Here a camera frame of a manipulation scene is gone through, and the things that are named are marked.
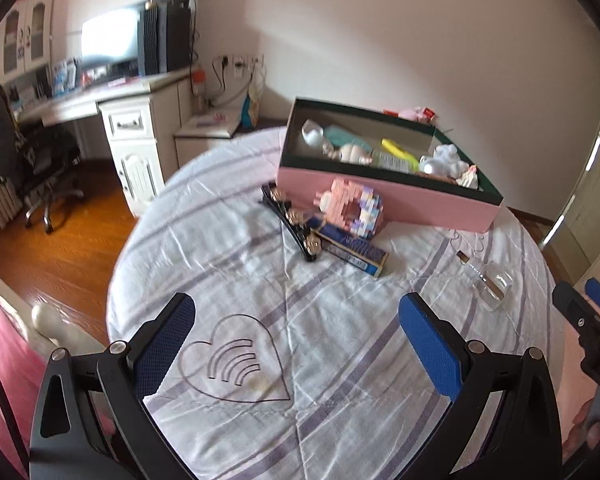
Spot pink bed blanket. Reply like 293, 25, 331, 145
0, 275, 46, 480

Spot computer monitor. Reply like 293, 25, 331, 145
80, 2, 146, 68

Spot white striped tablecloth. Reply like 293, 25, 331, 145
105, 127, 568, 480

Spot black hair clip gold ornaments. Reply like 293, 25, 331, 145
260, 183, 326, 263

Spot pink building block figure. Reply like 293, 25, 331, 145
314, 178, 385, 237

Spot black computer tower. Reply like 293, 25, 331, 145
139, 2, 193, 76

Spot pink box with green rim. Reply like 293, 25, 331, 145
276, 97, 504, 233

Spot teal round compact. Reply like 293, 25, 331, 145
322, 126, 373, 151

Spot low white side cabinet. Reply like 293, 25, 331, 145
174, 112, 241, 171

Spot white desk with drawers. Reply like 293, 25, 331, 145
10, 67, 196, 218

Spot yellow highlighter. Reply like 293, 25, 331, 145
381, 138, 423, 161

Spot small doll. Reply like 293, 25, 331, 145
322, 142, 376, 166

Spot wall power outlets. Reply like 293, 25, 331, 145
212, 52, 266, 76

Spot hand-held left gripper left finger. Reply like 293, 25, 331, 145
29, 292, 197, 480

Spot pink white block charm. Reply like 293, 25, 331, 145
457, 164, 481, 190

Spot white door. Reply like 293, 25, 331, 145
540, 85, 600, 281

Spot blue yellow bag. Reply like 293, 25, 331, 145
240, 85, 265, 128

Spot books on desk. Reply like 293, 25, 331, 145
50, 57, 78, 96

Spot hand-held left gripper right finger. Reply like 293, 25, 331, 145
399, 292, 563, 480

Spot black power cable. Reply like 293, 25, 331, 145
212, 57, 261, 106

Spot pink plush toy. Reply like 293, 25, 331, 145
397, 106, 438, 123

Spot black office chair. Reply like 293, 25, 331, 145
0, 80, 86, 233

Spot white plush toy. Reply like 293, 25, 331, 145
419, 144, 468, 177

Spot white radiator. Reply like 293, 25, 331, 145
0, 170, 23, 231

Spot blue rectangular packet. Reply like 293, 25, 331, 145
314, 220, 390, 278

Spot white plastic gadget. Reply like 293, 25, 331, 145
301, 120, 331, 148

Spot person's right hand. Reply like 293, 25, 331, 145
562, 391, 600, 467

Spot clear glass bottle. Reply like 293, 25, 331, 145
455, 250, 513, 313

